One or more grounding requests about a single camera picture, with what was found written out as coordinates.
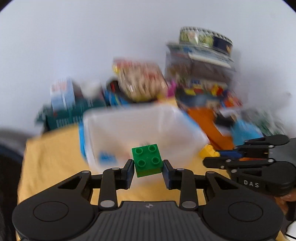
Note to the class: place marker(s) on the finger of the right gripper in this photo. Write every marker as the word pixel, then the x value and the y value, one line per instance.
pixel 230 153
pixel 216 162

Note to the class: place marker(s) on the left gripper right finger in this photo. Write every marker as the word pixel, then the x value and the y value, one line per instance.
pixel 183 180

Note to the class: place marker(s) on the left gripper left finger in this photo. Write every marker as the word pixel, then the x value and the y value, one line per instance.
pixel 114 179

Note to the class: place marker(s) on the yellow brick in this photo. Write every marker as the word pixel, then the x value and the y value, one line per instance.
pixel 208 151

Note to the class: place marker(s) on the green square brick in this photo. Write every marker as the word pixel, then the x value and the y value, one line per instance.
pixel 147 160

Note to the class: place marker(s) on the light blue large brick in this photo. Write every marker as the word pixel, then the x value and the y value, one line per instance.
pixel 106 158

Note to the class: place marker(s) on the person right hand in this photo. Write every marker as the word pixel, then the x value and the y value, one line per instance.
pixel 287 205

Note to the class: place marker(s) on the blue card box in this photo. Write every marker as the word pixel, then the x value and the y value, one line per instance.
pixel 242 131

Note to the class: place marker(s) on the white plastic bin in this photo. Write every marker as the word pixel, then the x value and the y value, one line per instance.
pixel 118 130

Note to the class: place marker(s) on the orange box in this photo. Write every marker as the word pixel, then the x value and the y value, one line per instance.
pixel 204 117

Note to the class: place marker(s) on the clear bag green pieces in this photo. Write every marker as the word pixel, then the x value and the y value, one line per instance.
pixel 265 120

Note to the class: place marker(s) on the yellow cloth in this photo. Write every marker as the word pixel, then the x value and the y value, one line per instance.
pixel 55 156

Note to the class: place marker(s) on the clear toy box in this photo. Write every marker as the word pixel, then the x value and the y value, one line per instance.
pixel 195 82

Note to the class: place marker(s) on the dark green box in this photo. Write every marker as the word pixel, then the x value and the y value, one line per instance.
pixel 54 119

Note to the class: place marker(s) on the white bowl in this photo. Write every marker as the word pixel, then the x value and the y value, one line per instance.
pixel 90 89

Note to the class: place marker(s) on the tissue pack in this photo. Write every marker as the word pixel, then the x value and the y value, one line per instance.
pixel 62 94

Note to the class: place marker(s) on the snack bag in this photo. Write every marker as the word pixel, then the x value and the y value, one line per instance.
pixel 140 80

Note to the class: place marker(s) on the stack of books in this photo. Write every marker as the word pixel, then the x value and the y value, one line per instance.
pixel 201 54

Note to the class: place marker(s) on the round decorated tin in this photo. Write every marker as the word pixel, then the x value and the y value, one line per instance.
pixel 205 38

